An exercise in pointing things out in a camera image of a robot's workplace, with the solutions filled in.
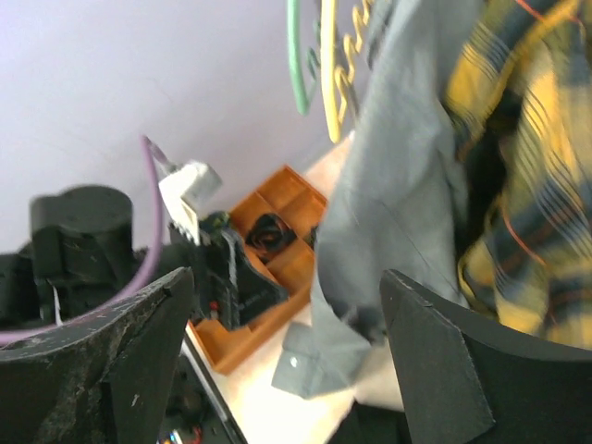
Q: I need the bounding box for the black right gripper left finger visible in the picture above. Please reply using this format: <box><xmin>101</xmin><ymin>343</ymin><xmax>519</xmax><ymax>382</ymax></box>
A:
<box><xmin>1</xmin><ymin>268</ymin><xmax>193</xmax><ymax>443</ymax></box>

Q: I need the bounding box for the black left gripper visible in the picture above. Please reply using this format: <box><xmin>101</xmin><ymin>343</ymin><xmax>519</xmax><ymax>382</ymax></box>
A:
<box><xmin>168</xmin><ymin>212</ymin><xmax>289</xmax><ymax>330</ymax></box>

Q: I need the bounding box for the black rolled belt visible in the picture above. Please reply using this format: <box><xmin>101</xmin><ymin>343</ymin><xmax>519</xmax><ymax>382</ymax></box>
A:
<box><xmin>245</xmin><ymin>213</ymin><xmax>297</xmax><ymax>264</ymax></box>

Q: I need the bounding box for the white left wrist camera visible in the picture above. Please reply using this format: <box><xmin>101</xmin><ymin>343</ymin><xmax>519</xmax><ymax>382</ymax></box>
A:
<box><xmin>158</xmin><ymin>160</ymin><xmax>222</xmax><ymax>245</ymax></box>

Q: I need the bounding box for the grey shirt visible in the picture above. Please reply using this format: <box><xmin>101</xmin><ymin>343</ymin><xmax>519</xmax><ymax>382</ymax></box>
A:
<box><xmin>272</xmin><ymin>1</ymin><xmax>483</xmax><ymax>399</ymax></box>

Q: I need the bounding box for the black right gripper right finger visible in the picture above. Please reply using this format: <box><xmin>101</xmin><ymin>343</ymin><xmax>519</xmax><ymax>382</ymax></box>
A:
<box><xmin>380</xmin><ymin>270</ymin><xmax>591</xmax><ymax>444</ymax></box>

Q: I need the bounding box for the orange wooden tray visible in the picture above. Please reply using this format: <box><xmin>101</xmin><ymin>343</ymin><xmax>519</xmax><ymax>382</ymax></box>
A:
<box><xmin>192</xmin><ymin>166</ymin><xmax>327</xmax><ymax>376</ymax></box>

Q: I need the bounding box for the yellow hanger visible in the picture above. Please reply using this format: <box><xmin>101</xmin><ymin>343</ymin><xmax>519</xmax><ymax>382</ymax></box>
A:
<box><xmin>320</xmin><ymin>0</ymin><xmax>375</xmax><ymax>143</ymax></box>

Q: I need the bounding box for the yellow plaid shirt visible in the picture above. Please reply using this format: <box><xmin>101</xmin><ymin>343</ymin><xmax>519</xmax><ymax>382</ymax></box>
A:
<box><xmin>444</xmin><ymin>1</ymin><xmax>591</xmax><ymax>349</ymax></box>

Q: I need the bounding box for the green hanger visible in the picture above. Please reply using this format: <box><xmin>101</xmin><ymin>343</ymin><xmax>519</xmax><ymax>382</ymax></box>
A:
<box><xmin>287</xmin><ymin>0</ymin><xmax>320</xmax><ymax>116</ymax></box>

